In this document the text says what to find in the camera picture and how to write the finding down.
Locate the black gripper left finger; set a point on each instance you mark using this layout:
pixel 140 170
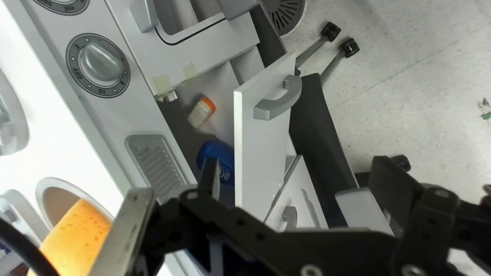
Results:
pixel 174 231

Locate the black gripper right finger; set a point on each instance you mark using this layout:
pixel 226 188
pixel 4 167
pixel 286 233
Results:
pixel 430 225

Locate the blue plastic cup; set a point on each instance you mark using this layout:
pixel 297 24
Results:
pixel 217 154

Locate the small white compartment door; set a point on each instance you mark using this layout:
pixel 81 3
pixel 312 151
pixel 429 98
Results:
pixel 262 164

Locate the white toast toy orange crust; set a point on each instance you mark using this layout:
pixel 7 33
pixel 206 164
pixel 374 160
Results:
pixel 200 113

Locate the grey toy faucet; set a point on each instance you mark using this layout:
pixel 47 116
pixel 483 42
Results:
pixel 21 210

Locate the white toy kitchen unit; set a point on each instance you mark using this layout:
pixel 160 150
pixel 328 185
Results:
pixel 51 128

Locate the grey toy stove burner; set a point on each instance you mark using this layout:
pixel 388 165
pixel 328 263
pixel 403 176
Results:
pixel 10 118

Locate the grey vent grille panel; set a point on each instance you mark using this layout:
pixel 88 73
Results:
pixel 159 170

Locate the beige masking tape piece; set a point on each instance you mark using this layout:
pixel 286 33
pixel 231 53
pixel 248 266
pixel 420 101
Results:
pixel 162 85

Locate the grey stove knob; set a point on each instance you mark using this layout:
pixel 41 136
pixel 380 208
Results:
pixel 62 6
pixel 98 65

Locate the grey leg black foot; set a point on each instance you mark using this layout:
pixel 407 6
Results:
pixel 349 47
pixel 331 32

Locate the round dark floor grille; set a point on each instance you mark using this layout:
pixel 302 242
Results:
pixel 286 13

